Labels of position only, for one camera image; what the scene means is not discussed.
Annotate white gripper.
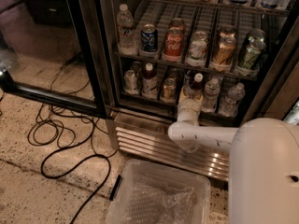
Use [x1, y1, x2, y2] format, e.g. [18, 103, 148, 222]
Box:
[177, 87, 203, 124]

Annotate dark drink bottle white cap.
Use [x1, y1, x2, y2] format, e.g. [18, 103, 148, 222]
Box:
[183, 72, 205, 101]

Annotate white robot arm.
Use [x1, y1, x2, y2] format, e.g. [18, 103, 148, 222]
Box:
[168, 92, 299, 224]

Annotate clear water bottle bottom middle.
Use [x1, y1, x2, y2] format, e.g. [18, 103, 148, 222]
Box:
[202, 77, 221, 113]

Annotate clear water bottle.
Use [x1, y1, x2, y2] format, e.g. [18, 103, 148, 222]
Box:
[202, 77, 221, 113]
[218, 83, 246, 117]

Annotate gold can bottom shelf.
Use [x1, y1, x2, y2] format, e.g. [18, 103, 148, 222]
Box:
[160, 77, 177, 103]

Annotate clear water bottle bottom right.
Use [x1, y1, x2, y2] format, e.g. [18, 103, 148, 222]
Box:
[218, 83, 246, 117]

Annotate brown tea bottle left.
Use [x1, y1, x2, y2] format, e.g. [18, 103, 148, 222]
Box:
[142, 63, 158, 99]

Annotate silver can shelf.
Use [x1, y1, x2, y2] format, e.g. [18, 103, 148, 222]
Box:
[131, 61, 142, 75]
[124, 70, 139, 95]

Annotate silver can rear bottom shelf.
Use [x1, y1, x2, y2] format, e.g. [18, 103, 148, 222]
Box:
[131, 61, 142, 75]

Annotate stainless steel display fridge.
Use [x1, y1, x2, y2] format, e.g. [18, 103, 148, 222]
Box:
[88, 0, 299, 181]

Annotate clear water bottle middle shelf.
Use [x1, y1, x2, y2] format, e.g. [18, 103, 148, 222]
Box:
[117, 4, 137, 55]

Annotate open glass fridge door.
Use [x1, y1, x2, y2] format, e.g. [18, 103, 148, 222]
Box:
[0, 0, 108, 119]

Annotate dark can behind gold can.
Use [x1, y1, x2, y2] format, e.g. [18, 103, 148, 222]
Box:
[167, 68, 179, 81]

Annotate white green soda can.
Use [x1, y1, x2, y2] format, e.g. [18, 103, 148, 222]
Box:
[185, 31, 208, 67]

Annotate orange gold soda can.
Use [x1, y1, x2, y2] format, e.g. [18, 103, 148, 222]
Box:
[209, 36, 236, 73]

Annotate blue pepsi can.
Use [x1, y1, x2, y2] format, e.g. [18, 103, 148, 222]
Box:
[139, 23, 158, 58]

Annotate dark can behind orange can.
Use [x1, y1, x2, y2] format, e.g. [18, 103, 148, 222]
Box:
[218, 26, 235, 37]

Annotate red can behind coca-cola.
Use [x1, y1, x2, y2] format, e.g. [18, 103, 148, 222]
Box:
[169, 18, 185, 32]

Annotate green soda can front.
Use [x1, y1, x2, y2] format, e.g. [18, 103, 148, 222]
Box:
[236, 40, 266, 77]

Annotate green soda can rear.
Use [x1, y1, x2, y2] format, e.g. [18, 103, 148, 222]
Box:
[244, 29, 265, 45]

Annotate clear plastic storage bin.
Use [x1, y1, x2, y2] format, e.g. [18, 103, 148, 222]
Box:
[106, 160, 210, 224]

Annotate bubble wrap sheet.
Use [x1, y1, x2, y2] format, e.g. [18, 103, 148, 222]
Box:
[121, 175, 196, 224]

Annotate black floor cable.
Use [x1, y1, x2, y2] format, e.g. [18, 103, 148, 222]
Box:
[26, 54, 118, 224]

